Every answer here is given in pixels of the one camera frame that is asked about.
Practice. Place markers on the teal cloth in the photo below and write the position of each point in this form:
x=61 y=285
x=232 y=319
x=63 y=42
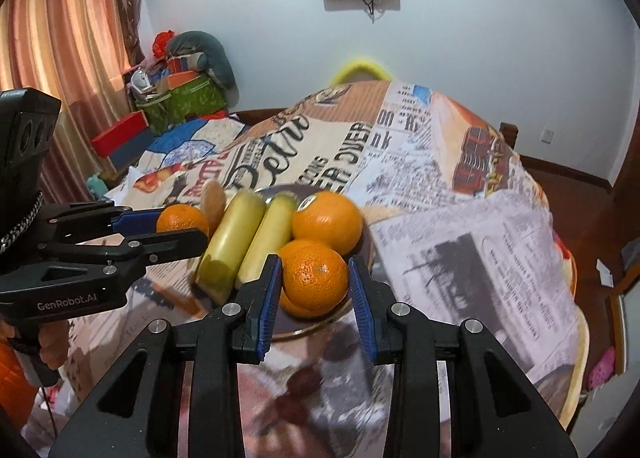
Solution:
x=100 y=185

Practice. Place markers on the small orange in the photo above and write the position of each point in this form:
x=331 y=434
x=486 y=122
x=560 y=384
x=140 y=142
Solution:
x=295 y=249
x=180 y=220

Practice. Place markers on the grey plush pillow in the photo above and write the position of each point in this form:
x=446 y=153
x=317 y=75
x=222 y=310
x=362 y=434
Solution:
x=215 y=55

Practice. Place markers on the white paper scrap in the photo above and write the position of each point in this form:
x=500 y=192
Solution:
x=605 y=272

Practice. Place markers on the large orange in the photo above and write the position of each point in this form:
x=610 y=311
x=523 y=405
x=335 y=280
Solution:
x=315 y=278

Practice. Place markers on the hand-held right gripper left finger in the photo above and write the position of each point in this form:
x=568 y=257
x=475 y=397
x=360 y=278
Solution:
x=267 y=308

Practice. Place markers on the person's left hand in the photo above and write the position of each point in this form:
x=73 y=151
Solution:
x=56 y=343

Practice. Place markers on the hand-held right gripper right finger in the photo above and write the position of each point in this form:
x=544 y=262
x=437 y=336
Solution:
x=361 y=310

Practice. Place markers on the green storage box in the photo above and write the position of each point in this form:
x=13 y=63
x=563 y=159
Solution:
x=190 y=105

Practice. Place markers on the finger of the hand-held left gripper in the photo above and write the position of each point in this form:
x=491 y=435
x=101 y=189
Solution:
x=170 y=243
x=137 y=221

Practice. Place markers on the orange with sticker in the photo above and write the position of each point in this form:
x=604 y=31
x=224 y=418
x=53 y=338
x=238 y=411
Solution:
x=330 y=225

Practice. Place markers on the pink slipper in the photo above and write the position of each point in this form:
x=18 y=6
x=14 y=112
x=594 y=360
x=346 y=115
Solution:
x=601 y=368

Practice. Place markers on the white wall socket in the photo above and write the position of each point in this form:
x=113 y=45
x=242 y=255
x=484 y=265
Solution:
x=548 y=133

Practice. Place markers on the printed blanket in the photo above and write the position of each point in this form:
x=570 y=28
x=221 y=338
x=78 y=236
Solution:
x=450 y=248

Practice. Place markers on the yellow-green banana piece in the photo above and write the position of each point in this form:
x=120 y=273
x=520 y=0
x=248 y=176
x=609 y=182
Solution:
x=230 y=243
x=265 y=238

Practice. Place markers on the dark purple plate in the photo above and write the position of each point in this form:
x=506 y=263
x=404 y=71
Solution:
x=325 y=324

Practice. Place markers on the dark brown curtain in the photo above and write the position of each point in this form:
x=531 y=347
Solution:
x=132 y=2

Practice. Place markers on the red box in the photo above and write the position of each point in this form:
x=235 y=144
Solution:
x=120 y=135

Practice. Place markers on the red plastic bag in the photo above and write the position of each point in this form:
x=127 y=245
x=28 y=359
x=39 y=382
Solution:
x=162 y=42

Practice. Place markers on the striped orange curtain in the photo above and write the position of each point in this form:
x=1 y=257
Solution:
x=60 y=47

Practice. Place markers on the brown potato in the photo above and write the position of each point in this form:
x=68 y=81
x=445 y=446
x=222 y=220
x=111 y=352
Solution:
x=214 y=200

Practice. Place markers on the yellow foam tube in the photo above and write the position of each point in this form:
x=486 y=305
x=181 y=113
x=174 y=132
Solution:
x=362 y=65

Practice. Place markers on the wooden bed post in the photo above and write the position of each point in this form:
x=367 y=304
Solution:
x=509 y=135

